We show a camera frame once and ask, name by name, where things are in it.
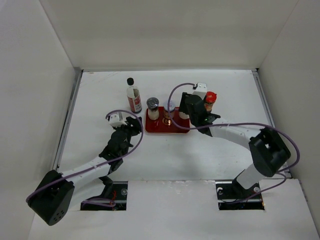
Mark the black-cap grinder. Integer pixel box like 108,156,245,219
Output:
178,111,189,120

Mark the white-lid spice jar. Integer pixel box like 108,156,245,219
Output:
162,100,176,126

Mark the clear-cap salt grinder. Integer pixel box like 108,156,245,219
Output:
146,97,160,121

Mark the soy sauce glass bottle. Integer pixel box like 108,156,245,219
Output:
126,77,142,114

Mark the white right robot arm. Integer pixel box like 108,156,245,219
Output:
180,92,291,198

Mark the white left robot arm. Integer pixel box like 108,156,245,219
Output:
25,113,144,226

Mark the red-lid chili sauce jar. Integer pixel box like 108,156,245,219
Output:
204,91,217,113

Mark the red lacquer tray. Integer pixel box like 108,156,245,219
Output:
144,106,190,134

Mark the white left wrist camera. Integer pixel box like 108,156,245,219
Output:
106,112,127,128

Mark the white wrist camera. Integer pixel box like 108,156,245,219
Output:
192,82,208,99
106,112,127,128

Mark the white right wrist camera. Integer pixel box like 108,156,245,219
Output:
192,82,208,99

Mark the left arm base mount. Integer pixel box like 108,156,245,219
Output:
80,176,129,211

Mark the right aluminium frame rail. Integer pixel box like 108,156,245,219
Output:
251,68,292,179

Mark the aluminium frame rail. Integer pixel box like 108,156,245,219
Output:
251,68,292,179
50,67,84,171

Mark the left aluminium frame rail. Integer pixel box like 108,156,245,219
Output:
50,67,84,171

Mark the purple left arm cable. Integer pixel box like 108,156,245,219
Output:
25,109,144,208

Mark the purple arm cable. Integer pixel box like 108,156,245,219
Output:
25,109,144,208
166,82,301,205

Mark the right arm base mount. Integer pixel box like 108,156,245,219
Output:
215,180,265,211

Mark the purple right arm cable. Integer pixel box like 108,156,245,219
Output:
166,82,301,205

